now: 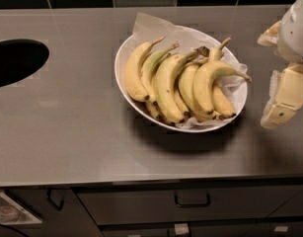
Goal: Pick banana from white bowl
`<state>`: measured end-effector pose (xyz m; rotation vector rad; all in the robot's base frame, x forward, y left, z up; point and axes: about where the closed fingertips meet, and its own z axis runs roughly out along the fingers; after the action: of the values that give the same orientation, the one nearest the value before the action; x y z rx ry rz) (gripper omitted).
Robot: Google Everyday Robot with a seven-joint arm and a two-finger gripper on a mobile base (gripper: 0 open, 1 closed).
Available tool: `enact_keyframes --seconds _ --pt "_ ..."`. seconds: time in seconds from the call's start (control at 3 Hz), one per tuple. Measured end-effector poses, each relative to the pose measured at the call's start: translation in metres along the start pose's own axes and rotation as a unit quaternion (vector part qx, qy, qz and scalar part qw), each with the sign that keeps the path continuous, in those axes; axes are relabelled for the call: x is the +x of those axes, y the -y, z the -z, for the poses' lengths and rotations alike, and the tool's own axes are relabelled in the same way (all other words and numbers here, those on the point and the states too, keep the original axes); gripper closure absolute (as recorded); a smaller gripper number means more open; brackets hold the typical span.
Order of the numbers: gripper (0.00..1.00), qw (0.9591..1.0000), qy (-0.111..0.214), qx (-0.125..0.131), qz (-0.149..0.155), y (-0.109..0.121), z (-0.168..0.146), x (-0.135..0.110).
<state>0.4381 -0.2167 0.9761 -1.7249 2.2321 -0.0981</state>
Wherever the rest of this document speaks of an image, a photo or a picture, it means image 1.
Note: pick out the black drawer handle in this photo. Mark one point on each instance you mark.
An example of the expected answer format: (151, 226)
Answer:
(191, 200)

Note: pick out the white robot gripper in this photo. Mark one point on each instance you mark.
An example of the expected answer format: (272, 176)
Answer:
(294, 37)

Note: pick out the grey cabinet door left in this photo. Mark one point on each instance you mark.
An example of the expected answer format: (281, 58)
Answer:
(72, 221)

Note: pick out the small yellow banana underneath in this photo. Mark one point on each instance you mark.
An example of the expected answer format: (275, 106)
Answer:
(152, 110)

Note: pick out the black round sink hole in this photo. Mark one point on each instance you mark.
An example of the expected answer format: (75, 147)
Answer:
(20, 58)

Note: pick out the large yellow centre banana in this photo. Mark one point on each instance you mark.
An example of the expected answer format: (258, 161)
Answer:
(164, 82)

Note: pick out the grey drawer front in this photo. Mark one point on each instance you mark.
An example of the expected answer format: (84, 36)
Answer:
(113, 208)

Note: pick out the black cabinet handle left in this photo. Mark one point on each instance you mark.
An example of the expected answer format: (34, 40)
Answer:
(55, 198)

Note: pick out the white oval bowl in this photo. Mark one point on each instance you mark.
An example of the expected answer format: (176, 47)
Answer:
(119, 65)

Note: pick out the yellow banana behind front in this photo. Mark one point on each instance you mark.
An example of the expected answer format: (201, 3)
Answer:
(185, 87)

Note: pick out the greenish yellow banana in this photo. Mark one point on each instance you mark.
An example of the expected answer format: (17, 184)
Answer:
(149, 67)

